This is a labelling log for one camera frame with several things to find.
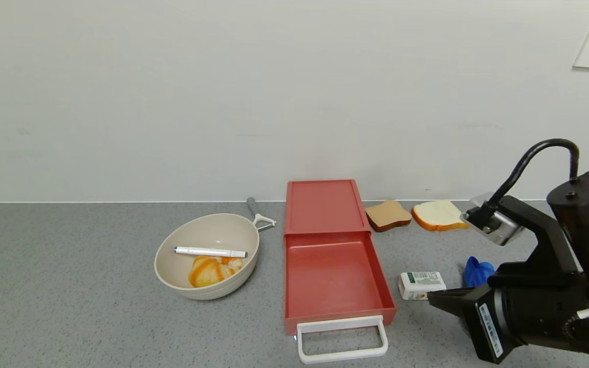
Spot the grey handled peeler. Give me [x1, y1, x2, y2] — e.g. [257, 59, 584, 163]
[246, 197, 277, 232]

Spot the orange striped croissant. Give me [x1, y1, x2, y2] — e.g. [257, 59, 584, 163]
[188, 256, 244, 288]

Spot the white bread slice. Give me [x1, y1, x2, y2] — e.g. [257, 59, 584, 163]
[411, 199, 471, 232]

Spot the white marker pen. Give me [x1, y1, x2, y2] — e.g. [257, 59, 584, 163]
[173, 246, 248, 259]

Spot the black camera cable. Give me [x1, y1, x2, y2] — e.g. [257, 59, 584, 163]
[486, 139, 580, 208]

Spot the beige ribbed bowl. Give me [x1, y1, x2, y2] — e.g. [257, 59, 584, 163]
[153, 213, 260, 301]

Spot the red drawer with white handle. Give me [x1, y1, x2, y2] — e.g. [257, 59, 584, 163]
[284, 231, 397, 364]

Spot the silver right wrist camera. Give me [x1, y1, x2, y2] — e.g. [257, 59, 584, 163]
[460, 193, 526, 246]

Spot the blue cloth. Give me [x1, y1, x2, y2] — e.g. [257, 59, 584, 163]
[463, 256, 496, 288]

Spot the small white printed box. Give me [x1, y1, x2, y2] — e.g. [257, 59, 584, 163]
[398, 271, 447, 301]

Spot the brown toast slice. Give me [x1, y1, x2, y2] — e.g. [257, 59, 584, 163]
[365, 200, 413, 232]

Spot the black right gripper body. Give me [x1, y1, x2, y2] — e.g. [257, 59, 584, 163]
[462, 279, 582, 365]

